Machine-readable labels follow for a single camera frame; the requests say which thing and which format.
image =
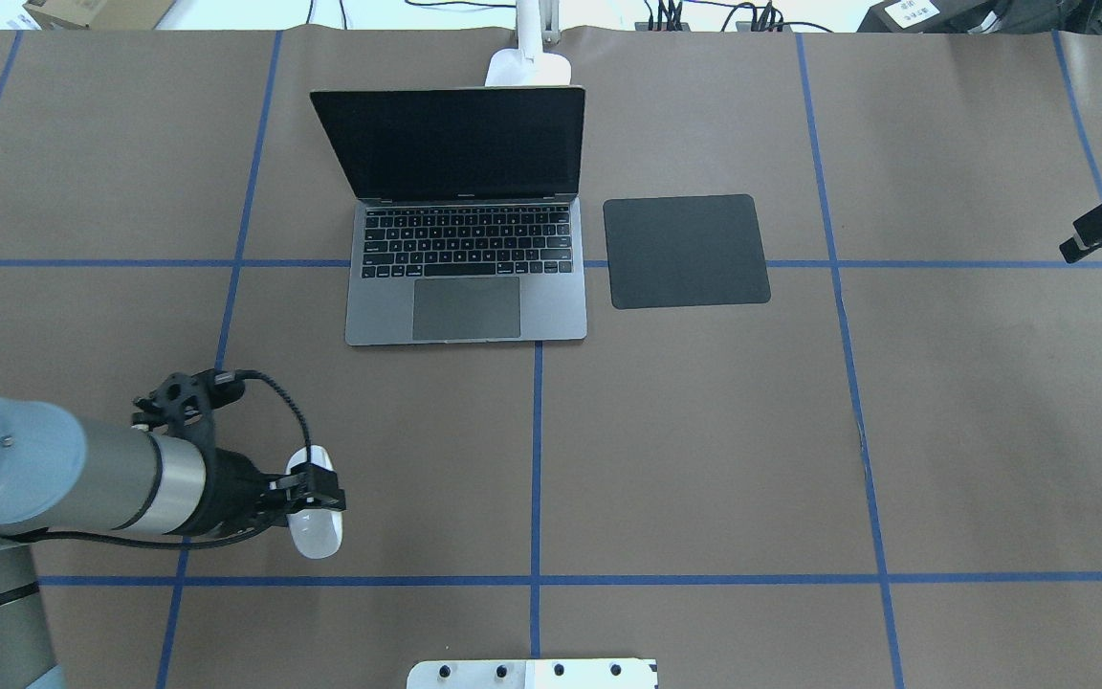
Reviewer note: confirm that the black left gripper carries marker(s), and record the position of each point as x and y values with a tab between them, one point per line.
237	489

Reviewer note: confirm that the white computer mouse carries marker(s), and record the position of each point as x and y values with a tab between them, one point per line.
316	533

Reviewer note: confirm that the grey laptop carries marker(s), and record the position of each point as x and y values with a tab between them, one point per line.
467	224

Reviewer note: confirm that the black mouse pad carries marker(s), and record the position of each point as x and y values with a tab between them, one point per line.
683	251

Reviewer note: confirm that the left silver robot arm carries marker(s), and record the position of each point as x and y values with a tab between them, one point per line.
70	478

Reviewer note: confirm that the black power strip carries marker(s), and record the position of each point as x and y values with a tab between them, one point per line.
709	16

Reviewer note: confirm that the cardboard box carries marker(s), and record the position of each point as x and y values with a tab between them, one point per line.
98	15

